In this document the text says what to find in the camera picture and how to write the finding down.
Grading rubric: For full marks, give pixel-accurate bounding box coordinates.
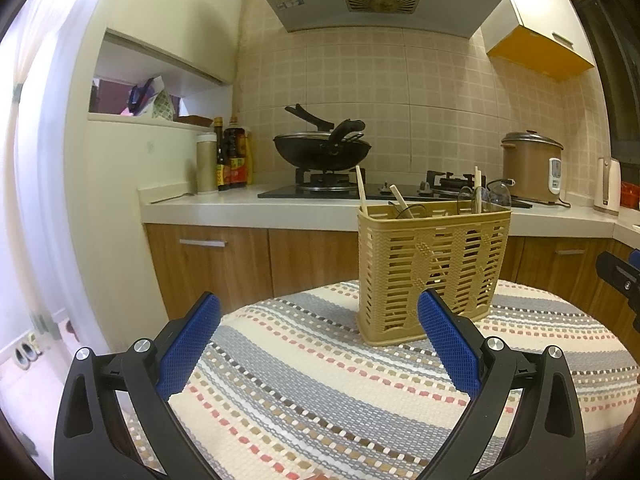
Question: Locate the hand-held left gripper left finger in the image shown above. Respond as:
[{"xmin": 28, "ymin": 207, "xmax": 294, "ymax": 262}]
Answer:
[{"xmin": 52, "ymin": 290, "xmax": 223, "ymax": 480}]

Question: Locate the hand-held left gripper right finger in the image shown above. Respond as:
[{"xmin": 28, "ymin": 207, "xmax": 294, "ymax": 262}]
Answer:
[{"xmin": 415, "ymin": 287, "xmax": 587, "ymax": 480}]

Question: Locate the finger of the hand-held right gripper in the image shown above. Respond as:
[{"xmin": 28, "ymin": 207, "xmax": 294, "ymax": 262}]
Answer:
[{"xmin": 596, "ymin": 248, "xmax": 640, "ymax": 334}]

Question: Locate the beige plastic utensil basket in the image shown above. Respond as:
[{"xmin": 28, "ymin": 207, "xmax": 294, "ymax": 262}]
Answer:
[{"xmin": 356, "ymin": 201, "xmax": 513, "ymax": 348}]

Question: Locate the wooden base cabinet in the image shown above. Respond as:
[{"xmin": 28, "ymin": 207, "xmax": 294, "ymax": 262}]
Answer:
[{"xmin": 144, "ymin": 222, "xmax": 640, "ymax": 342}]

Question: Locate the red container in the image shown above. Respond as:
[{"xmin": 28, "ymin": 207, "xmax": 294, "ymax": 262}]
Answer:
[{"xmin": 620, "ymin": 180, "xmax": 640, "ymax": 212}]

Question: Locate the white electric kettle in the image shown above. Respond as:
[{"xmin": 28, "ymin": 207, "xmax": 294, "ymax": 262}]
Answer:
[{"xmin": 593, "ymin": 156, "xmax": 623, "ymax": 217}]

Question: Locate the striped woven tablecloth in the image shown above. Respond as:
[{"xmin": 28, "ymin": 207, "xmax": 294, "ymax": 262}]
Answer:
[{"xmin": 120, "ymin": 280, "xmax": 637, "ymax": 480}]

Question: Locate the white kitchen countertop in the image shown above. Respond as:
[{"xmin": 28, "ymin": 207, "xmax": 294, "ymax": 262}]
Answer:
[{"xmin": 138, "ymin": 185, "xmax": 640, "ymax": 252}]

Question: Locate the brown rice cooker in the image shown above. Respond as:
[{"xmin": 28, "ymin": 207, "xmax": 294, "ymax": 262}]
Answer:
[{"xmin": 501, "ymin": 130, "xmax": 565, "ymax": 205}]

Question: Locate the pair of slippers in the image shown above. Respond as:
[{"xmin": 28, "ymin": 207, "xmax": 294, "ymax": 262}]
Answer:
[{"xmin": 12, "ymin": 341, "xmax": 44, "ymax": 372}]

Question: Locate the gas burner stand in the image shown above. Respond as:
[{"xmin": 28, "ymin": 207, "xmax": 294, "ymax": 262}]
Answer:
[
  {"xmin": 425, "ymin": 170, "xmax": 482, "ymax": 194},
  {"xmin": 295, "ymin": 167, "xmax": 367, "ymax": 194}
]

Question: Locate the thin dark sauce bottle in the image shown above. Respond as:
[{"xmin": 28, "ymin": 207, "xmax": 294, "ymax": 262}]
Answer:
[{"xmin": 215, "ymin": 117, "xmax": 231, "ymax": 192}]

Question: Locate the beige canister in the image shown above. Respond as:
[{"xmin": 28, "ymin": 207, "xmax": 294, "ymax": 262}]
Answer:
[{"xmin": 195, "ymin": 133, "xmax": 219, "ymax": 195}]

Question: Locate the black glass gas hob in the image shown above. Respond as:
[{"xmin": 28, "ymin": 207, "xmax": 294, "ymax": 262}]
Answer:
[{"xmin": 257, "ymin": 181, "xmax": 534, "ymax": 210}]

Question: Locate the large dark sauce bottle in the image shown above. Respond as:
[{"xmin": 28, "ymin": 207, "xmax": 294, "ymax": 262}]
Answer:
[{"xmin": 223, "ymin": 117, "xmax": 250, "ymax": 189}]

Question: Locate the white curtain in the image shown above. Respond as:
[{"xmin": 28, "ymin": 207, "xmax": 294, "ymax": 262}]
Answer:
[{"xmin": 0, "ymin": 10, "xmax": 76, "ymax": 341}]

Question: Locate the black wok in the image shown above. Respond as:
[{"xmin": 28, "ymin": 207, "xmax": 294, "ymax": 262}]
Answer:
[{"xmin": 273, "ymin": 104, "xmax": 374, "ymax": 172}]

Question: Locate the green patterned bag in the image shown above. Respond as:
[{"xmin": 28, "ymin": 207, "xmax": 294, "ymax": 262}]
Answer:
[{"xmin": 152, "ymin": 87, "xmax": 179, "ymax": 121}]

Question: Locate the purple bag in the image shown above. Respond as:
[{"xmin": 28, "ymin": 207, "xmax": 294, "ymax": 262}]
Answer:
[{"xmin": 127, "ymin": 77, "xmax": 167, "ymax": 119}]

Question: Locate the steel range hood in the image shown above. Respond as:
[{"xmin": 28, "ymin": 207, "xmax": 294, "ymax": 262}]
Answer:
[{"xmin": 244, "ymin": 0, "xmax": 516, "ymax": 40}]

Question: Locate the dark window frame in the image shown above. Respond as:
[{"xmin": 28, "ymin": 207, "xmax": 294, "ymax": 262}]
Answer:
[{"xmin": 574, "ymin": 0, "xmax": 640, "ymax": 172}]

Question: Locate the yellow bottomed wall cabinet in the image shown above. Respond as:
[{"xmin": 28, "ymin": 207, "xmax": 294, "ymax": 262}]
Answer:
[{"xmin": 482, "ymin": 0, "xmax": 597, "ymax": 82}]

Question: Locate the cream wall cabinet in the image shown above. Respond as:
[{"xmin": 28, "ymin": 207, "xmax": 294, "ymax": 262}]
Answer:
[{"xmin": 80, "ymin": 0, "xmax": 247, "ymax": 87}]

